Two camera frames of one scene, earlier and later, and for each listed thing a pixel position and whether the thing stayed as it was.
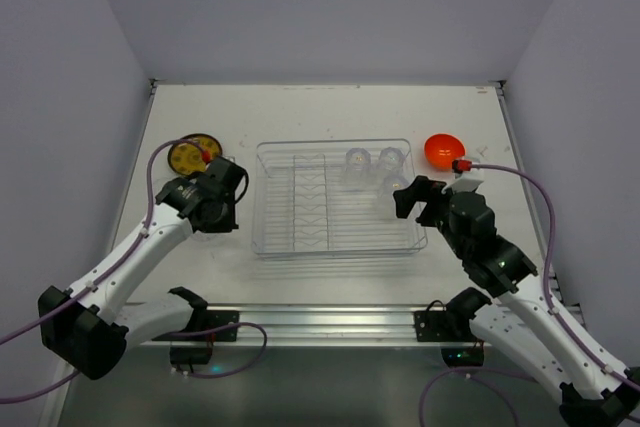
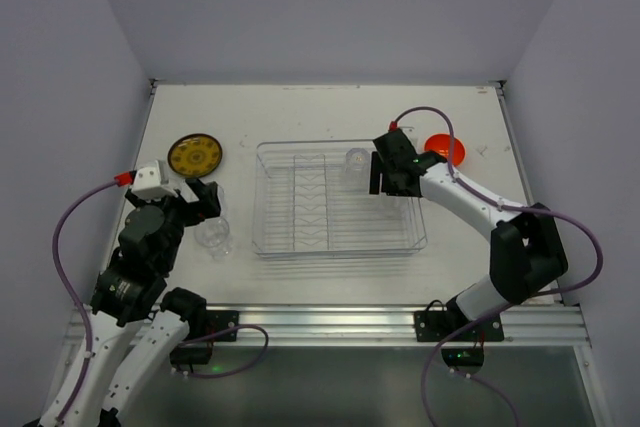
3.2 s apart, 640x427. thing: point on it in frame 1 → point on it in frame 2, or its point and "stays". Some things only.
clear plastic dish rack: [328, 197] stays
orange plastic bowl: [441, 149] stays
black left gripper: [223, 220] → [189, 202]
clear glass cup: [358, 172] stays
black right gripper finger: [422, 190] → [375, 173]
